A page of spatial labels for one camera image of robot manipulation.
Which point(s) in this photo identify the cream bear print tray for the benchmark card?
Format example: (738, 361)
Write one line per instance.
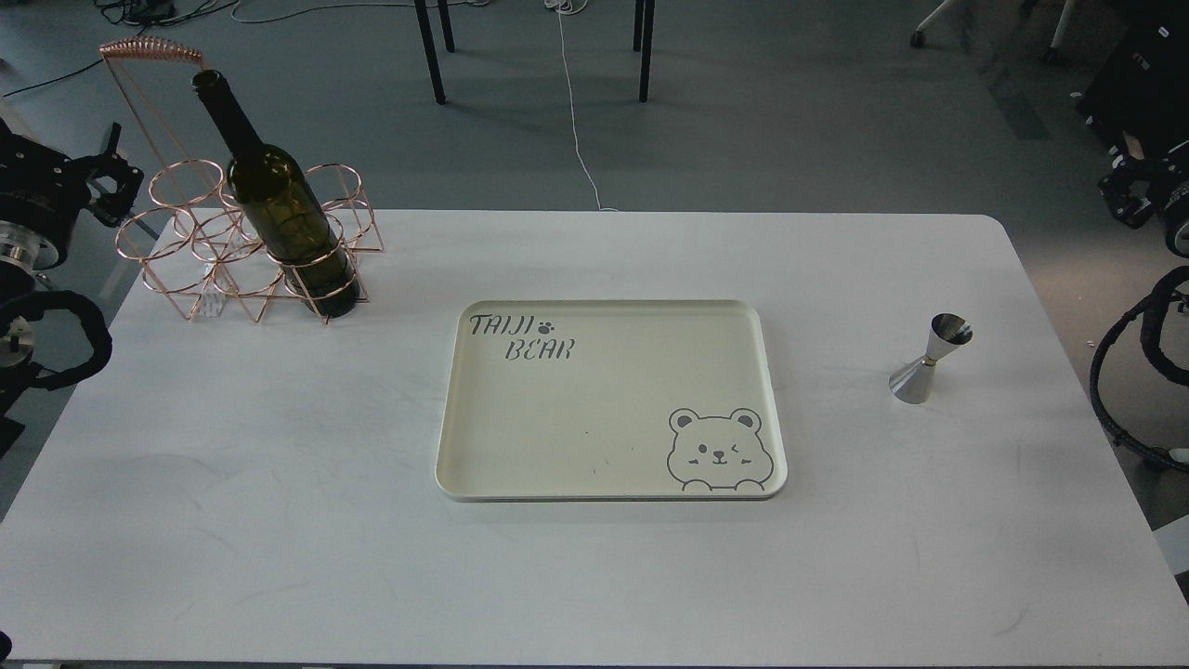
(568, 400)

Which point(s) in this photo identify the black table legs right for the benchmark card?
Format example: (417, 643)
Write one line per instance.
(642, 43)

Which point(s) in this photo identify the black case on floor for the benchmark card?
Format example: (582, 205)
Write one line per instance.
(1142, 89)

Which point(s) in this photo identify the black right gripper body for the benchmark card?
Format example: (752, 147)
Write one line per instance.
(1170, 195)

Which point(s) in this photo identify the copper wire bottle rack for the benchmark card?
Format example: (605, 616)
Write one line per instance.
(212, 255)

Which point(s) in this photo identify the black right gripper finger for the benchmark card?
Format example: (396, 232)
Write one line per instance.
(1128, 169)
(1125, 206)

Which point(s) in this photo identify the black table legs left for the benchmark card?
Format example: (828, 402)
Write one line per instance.
(429, 45)

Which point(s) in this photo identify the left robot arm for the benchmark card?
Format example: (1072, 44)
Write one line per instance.
(22, 305)

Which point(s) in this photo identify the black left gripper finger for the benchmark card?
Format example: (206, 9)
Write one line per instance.
(109, 180)
(112, 209)

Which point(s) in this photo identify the silver steel jigger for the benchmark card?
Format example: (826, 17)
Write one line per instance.
(914, 383)

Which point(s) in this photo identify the dark green wine bottle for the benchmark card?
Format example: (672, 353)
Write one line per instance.
(273, 193)

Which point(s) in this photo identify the black table legs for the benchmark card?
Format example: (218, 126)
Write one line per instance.
(429, 45)
(642, 43)

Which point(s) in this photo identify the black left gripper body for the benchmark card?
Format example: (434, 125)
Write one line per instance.
(42, 194)

